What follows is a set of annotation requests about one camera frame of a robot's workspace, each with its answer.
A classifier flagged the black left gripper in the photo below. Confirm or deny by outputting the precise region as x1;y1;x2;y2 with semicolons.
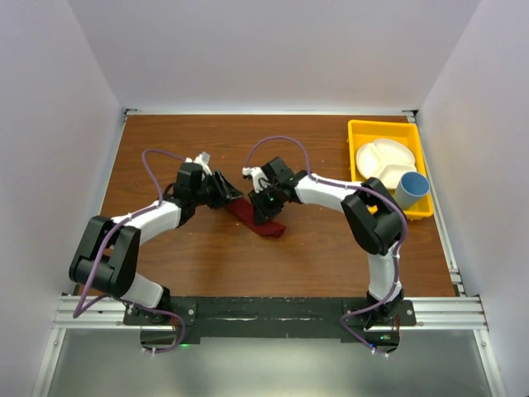
192;169;242;210

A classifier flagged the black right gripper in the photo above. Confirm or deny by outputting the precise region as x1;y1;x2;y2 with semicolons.
250;184;285;225

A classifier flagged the dark red cloth napkin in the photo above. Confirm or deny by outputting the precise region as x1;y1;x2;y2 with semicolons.
225;198;286;238

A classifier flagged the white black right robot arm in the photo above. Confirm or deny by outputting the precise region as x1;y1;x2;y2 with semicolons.
242;157;407;325

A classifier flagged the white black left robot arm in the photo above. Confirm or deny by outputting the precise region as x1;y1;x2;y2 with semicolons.
69;161;244;324

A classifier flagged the yellow plastic tray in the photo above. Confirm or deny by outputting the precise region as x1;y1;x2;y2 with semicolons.
346;119;435;222

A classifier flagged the white divided plate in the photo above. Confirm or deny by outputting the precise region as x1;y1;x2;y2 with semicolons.
355;138;417;190

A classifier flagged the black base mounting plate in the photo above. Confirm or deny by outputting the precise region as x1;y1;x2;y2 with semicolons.
123;296;417;352

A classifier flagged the blue plastic cup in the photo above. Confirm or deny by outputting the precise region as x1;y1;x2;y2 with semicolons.
393;171;430;210

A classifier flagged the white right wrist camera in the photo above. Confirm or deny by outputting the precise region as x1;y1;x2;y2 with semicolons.
242;167;271;194

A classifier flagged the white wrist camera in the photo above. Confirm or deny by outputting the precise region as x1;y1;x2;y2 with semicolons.
242;167;271;194
185;151;211;174

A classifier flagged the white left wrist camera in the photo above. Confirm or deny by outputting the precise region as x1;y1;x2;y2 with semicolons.
185;151;211;174

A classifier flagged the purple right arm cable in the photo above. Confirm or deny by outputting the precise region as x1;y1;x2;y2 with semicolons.
245;136;410;356

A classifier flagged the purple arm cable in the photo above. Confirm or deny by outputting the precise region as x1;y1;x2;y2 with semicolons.
72;148;187;356
245;136;410;356

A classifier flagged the aluminium frame rail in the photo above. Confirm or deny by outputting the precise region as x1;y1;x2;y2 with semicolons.
51;294;489;331

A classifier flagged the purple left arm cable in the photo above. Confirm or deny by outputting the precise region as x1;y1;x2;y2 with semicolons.
72;148;187;356

